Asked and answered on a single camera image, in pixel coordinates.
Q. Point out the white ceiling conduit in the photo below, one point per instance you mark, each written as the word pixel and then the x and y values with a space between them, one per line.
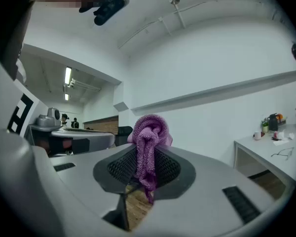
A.
pixel 178 12

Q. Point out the grey wall rail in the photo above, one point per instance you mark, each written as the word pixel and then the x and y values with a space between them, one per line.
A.
pixel 212 90

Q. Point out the crumpled white tissue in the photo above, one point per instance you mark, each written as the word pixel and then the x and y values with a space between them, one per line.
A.
pixel 284 135

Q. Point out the black mesh office chair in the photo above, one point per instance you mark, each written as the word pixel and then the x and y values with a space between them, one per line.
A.
pixel 123 138

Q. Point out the orange items on tray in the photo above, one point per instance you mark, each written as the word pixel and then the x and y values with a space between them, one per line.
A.
pixel 282 118

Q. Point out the black kettle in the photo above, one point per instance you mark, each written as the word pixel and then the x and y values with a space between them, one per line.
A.
pixel 273 122

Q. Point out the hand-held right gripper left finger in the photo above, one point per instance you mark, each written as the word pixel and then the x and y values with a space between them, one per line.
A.
pixel 84 171

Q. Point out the small red bottle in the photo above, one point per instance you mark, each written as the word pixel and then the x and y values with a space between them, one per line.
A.
pixel 276 134

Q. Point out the thin-framed glasses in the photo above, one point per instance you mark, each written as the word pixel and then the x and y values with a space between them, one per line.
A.
pixel 281 153

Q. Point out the black head-worn camera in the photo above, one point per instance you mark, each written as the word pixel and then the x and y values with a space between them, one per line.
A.
pixel 108 9

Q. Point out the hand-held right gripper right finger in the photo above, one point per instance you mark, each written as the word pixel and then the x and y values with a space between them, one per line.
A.
pixel 207 181

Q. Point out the person's black jacket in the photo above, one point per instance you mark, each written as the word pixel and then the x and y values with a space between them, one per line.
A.
pixel 12 46

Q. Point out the white cup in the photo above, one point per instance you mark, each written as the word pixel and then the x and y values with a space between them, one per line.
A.
pixel 257 135

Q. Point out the small potted plant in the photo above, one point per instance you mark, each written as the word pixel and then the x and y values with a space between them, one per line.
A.
pixel 265 127

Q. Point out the purple cloth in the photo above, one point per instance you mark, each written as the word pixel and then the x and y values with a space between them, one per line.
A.
pixel 148 142

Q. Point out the long ceiling lamp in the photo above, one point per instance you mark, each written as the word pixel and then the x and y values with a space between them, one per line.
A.
pixel 66 96
pixel 68 75

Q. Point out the white table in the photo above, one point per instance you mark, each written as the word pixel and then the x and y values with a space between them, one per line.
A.
pixel 261 144

